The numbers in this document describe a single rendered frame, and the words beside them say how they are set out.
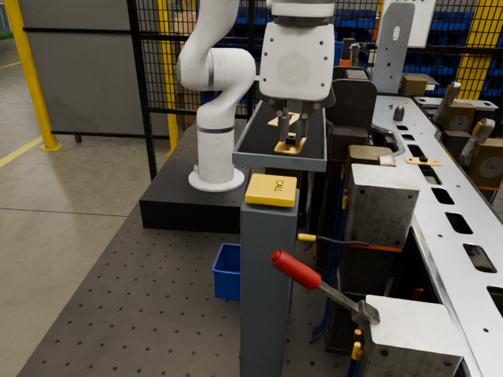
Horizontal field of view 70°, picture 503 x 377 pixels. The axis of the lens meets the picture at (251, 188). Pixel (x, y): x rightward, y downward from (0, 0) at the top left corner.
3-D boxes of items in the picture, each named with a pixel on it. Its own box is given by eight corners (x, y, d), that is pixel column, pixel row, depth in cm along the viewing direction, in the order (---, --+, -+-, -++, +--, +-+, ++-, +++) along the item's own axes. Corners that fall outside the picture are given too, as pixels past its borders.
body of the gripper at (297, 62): (257, 12, 46) (255, 98, 52) (337, 15, 44) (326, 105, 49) (272, 9, 52) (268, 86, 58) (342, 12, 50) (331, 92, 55)
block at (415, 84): (407, 161, 163) (427, 80, 146) (388, 159, 165) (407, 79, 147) (403, 153, 170) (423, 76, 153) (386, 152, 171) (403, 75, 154)
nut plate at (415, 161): (438, 160, 92) (439, 155, 91) (441, 166, 89) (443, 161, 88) (403, 157, 93) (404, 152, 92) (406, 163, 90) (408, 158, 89)
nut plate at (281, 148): (298, 155, 53) (299, 148, 53) (273, 152, 54) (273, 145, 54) (307, 136, 60) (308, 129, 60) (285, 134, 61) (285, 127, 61)
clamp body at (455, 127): (455, 200, 134) (486, 108, 117) (422, 197, 136) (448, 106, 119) (450, 191, 140) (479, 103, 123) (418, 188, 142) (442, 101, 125)
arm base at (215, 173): (180, 188, 117) (176, 134, 108) (199, 165, 133) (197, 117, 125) (236, 195, 114) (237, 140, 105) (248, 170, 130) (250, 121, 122)
